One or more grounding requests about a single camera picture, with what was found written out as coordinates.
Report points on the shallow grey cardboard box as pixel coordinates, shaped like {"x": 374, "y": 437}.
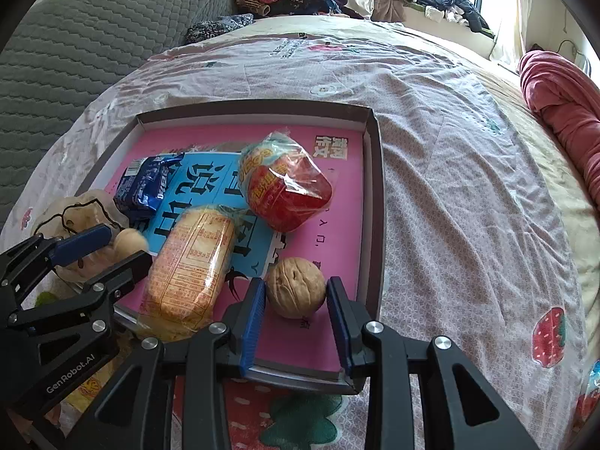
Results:
{"x": 375, "y": 243}

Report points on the strawberry print bed sheet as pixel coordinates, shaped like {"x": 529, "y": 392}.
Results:
{"x": 468, "y": 197}

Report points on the yellow cracker packet red label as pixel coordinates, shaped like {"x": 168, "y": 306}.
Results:
{"x": 89, "y": 386}

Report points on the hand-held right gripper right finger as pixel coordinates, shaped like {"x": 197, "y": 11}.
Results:
{"x": 340, "y": 328}

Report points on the brown wrinkled walnut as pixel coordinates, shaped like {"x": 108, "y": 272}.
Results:
{"x": 295, "y": 288}

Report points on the dark floral cushion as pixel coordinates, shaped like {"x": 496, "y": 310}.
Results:
{"x": 220, "y": 26}

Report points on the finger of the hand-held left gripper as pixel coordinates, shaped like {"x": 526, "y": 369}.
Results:
{"x": 117, "y": 276}
{"x": 79, "y": 246}

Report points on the cream scrunchie with black trim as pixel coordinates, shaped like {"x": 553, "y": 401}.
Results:
{"x": 84, "y": 213}

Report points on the pink blanket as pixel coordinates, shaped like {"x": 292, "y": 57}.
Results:
{"x": 562, "y": 103}

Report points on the light smooth walnut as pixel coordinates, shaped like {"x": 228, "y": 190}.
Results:
{"x": 131, "y": 241}

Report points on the grey quilted headboard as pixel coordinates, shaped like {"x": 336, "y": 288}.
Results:
{"x": 93, "y": 56}

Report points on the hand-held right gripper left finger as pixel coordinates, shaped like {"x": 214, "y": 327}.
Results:
{"x": 251, "y": 328}

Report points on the tan folded towel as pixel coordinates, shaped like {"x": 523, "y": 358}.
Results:
{"x": 386, "y": 9}

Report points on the small colourful snack packet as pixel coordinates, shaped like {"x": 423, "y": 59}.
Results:
{"x": 591, "y": 398}

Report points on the blue snack packet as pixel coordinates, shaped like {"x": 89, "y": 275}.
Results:
{"x": 145, "y": 187}

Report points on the red round snack packet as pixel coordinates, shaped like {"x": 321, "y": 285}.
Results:
{"x": 290, "y": 197}

